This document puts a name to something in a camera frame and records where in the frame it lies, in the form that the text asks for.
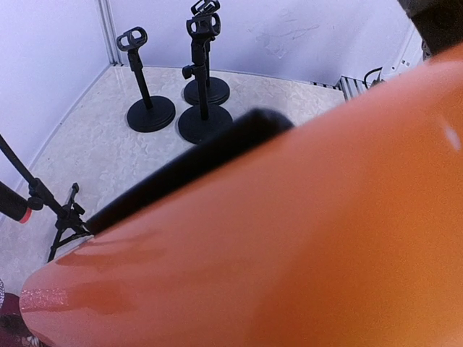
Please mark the orange microphone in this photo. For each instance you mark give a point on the orange microphone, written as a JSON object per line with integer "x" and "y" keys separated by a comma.
{"x": 346, "y": 231}

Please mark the black mint mic stand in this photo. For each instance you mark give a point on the black mint mic stand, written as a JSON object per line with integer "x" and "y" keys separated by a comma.
{"x": 200, "y": 122}

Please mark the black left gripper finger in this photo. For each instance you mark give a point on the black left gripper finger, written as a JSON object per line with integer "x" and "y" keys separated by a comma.
{"x": 249, "y": 131}

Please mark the black purple mic stand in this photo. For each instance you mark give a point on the black purple mic stand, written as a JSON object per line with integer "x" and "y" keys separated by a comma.
{"x": 218, "y": 91}

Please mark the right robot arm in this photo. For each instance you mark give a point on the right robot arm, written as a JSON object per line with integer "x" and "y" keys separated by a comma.
{"x": 439, "y": 23}

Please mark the black pink mic stand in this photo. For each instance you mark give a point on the black pink mic stand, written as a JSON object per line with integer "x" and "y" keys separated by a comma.
{"x": 152, "y": 112}

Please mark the glitter rhinestone microphone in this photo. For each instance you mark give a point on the glitter rhinestone microphone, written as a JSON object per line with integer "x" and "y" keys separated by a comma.
{"x": 2, "y": 293}

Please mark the black microphone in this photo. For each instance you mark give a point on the black microphone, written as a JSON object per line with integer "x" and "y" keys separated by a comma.
{"x": 13, "y": 205}

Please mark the red floral plate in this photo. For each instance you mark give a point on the red floral plate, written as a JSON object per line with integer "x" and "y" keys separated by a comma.
{"x": 14, "y": 331}

